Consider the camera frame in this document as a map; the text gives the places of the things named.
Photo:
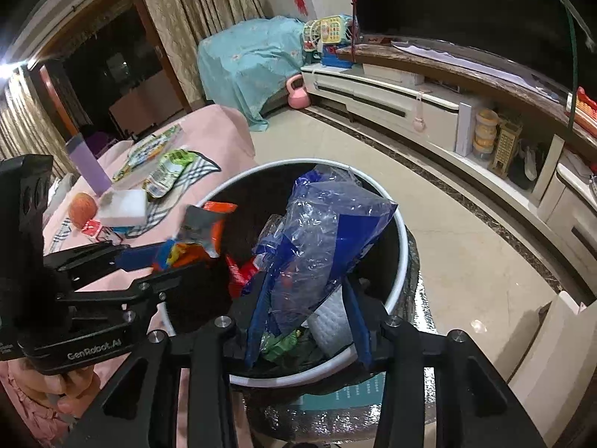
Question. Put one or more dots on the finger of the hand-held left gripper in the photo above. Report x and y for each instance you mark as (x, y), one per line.
(154, 282)
(135, 259)

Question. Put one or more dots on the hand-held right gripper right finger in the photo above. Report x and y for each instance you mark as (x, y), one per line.
(361, 331)

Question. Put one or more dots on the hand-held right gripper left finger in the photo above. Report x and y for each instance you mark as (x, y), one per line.
(255, 336)

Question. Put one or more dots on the white foam fruit net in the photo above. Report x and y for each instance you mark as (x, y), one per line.
(331, 326)

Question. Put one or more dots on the orange snack packet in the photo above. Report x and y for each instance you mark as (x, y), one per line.
(205, 238)

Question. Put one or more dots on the blue plastic bag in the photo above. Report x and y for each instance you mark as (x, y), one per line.
(326, 224)

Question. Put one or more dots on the person's left hand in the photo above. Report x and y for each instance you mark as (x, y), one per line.
(72, 385)

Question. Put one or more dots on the orange apple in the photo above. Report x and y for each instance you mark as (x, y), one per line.
(83, 208)

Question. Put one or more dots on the purple bottle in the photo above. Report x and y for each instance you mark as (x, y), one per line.
(88, 168)

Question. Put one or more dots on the thick white-edged book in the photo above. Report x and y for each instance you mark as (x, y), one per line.
(133, 173)

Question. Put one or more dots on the small green white packet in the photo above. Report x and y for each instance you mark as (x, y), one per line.
(170, 170)

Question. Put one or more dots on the beige curtain beside sofa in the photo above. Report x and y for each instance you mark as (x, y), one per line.
(18, 121)

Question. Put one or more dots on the purple plastic object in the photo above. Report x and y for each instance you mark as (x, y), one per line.
(99, 143)

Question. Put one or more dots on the brown cabinet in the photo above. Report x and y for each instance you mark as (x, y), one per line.
(140, 109)

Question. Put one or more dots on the bright ceiling lamp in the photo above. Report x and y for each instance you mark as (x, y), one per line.
(4, 67)

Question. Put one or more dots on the white side cabinet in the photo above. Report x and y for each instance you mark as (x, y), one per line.
(559, 326)

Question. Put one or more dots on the teal cloth-covered furniture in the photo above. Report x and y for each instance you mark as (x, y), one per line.
(247, 65)

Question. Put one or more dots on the pink kettlebell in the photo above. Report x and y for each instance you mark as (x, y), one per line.
(297, 95)

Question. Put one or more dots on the yellow patterned carton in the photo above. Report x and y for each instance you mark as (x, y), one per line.
(504, 149)

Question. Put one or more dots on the stack of yellow jars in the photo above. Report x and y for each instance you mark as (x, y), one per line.
(485, 133)

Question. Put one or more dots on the white television cabinet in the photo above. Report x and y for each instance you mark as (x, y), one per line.
(396, 98)

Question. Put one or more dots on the blue toy cash register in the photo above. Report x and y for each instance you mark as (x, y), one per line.
(336, 57)

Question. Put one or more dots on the white cloth under television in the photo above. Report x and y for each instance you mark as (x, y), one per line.
(466, 63)

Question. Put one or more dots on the yellow green toy phone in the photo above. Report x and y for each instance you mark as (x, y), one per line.
(331, 32)

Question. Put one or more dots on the red toy telephone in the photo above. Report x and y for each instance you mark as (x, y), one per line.
(585, 109)

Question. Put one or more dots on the black flat television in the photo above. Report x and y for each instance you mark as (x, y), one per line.
(466, 0)

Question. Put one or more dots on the wooden frame glass door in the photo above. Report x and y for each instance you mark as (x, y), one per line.
(154, 65)

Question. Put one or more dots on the beige curtain beside wall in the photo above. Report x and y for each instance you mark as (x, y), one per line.
(196, 18)

